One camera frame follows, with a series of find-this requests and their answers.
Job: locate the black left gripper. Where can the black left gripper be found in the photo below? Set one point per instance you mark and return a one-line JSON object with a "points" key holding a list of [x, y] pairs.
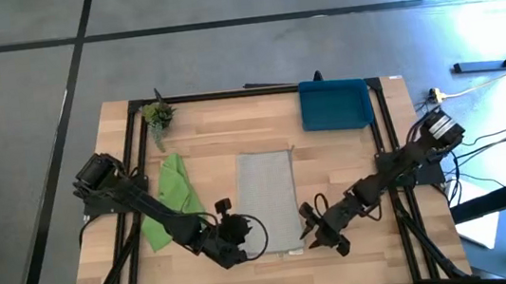
{"points": [[234, 230]]}

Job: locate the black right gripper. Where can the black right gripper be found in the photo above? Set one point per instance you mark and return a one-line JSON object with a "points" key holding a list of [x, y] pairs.
{"points": [[331, 224]]}

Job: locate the grey waffle microfiber towel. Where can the grey waffle microfiber towel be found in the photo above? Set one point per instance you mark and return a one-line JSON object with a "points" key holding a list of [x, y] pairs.
{"points": [[266, 198]]}

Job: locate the green microfiber towel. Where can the green microfiber towel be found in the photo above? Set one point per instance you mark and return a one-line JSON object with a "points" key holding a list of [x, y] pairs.
{"points": [[174, 184]]}

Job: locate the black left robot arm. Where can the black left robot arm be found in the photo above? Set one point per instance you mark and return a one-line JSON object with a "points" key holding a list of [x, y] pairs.
{"points": [[145, 204]]}

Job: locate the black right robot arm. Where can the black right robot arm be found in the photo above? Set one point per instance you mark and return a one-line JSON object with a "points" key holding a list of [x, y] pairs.
{"points": [[403, 163]]}

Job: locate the blue basket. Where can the blue basket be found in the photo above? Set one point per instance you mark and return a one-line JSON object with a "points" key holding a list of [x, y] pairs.
{"points": [[334, 104]]}

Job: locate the green artificial potted plant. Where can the green artificial potted plant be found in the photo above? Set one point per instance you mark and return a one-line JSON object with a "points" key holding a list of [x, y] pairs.
{"points": [[159, 116]]}

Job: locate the white board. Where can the white board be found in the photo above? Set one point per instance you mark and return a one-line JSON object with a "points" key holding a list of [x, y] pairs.
{"points": [[478, 231]]}

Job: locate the black slanted desk bar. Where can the black slanted desk bar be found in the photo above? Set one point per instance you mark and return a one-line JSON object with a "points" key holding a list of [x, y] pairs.
{"points": [[493, 198]]}

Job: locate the yellow power plug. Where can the yellow power plug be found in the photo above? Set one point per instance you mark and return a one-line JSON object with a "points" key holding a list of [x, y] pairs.
{"points": [[436, 94]]}

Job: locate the black desk leg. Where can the black desk leg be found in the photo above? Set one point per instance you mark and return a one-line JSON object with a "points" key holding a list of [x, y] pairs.
{"points": [[502, 63]]}

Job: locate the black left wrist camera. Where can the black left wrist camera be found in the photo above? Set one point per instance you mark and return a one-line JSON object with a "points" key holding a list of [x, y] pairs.
{"points": [[223, 206]]}

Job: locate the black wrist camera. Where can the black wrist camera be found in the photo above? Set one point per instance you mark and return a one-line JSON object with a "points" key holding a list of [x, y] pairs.
{"points": [[344, 247], [223, 206]]}

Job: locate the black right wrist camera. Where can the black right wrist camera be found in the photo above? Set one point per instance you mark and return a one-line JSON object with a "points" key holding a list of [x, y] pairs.
{"points": [[344, 247]]}

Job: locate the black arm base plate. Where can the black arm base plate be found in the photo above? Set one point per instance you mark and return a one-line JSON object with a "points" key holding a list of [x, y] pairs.
{"points": [[424, 177], [98, 207]]}

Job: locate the black aluminium table frame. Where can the black aluminium table frame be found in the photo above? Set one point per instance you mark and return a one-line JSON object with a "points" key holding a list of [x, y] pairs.
{"points": [[228, 95]]}

